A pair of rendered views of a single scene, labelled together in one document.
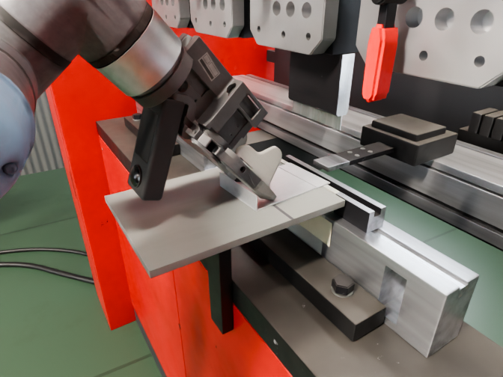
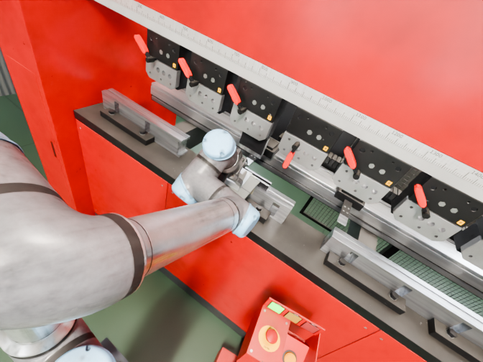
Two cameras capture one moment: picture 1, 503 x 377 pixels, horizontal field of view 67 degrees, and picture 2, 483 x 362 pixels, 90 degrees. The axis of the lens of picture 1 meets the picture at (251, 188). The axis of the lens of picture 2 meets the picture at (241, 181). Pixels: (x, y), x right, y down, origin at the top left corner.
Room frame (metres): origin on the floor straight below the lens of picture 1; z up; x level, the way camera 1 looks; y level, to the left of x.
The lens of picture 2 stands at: (-0.08, 0.41, 1.60)
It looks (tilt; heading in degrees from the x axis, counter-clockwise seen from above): 41 degrees down; 319
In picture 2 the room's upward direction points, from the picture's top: 21 degrees clockwise
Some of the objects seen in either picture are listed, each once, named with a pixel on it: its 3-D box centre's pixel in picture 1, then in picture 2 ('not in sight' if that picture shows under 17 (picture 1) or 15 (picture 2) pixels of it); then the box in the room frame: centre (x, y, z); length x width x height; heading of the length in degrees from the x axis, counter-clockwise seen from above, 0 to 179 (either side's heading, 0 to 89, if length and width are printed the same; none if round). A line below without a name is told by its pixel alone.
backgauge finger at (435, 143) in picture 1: (379, 143); (259, 150); (0.60, -0.22, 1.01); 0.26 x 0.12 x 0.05; 122
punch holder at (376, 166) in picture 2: not in sight; (368, 168); (0.19, -0.29, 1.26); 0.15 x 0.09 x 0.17; 32
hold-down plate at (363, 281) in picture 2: not in sight; (363, 281); (-0.03, -0.36, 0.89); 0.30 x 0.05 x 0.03; 32
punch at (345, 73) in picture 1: (317, 86); (253, 142); (0.51, -0.09, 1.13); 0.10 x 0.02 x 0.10; 32
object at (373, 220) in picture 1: (322, 188); (248, 174); (0.49, -0.10, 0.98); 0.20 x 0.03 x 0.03; 32
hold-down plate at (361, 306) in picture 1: (293, 257); (237, 198); (0.45, -0.06, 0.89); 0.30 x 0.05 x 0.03; 32
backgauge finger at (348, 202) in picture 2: not in sight; (348, 202); (0.23, -0.45, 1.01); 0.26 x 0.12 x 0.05; 122
